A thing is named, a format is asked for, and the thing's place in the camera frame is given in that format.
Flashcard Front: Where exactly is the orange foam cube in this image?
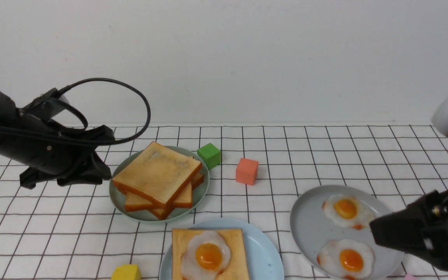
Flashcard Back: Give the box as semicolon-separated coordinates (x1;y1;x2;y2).
235;158;259;186

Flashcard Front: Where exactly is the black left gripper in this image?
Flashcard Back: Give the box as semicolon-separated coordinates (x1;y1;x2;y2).
0;107;114;189

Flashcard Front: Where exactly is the black camera cable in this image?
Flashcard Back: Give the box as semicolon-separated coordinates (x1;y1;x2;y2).
0;78;151;146

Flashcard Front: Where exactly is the grey egg plate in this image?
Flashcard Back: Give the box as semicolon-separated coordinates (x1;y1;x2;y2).
290;185;404;280

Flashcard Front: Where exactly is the fried egg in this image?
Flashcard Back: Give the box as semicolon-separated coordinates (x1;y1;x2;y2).
322;194;375;230
317;239;375;280
180;231;231;280

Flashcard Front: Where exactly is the white grid-pattern tablecloth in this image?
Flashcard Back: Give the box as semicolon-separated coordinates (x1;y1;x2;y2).
0;125;448;280

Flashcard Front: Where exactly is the pink foam cube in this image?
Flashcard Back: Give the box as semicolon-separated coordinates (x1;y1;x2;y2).
403;274;418;280

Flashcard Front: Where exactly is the yellow foam cube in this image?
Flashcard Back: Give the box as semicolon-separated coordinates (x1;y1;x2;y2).
110;264;142;280

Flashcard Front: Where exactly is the green foam cube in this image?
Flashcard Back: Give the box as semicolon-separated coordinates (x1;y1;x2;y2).
197;143;222;170

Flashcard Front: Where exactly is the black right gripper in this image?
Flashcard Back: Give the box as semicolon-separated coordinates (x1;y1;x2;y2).
369;190;448;272

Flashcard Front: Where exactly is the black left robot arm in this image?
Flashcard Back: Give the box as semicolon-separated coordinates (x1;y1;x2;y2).
0;89;114;189

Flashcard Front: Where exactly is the light green bread plate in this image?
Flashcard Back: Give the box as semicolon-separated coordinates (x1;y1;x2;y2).
110;146;210;224

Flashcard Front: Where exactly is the light blue sandwich plate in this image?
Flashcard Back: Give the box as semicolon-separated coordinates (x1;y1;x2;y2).
159;218;285;280

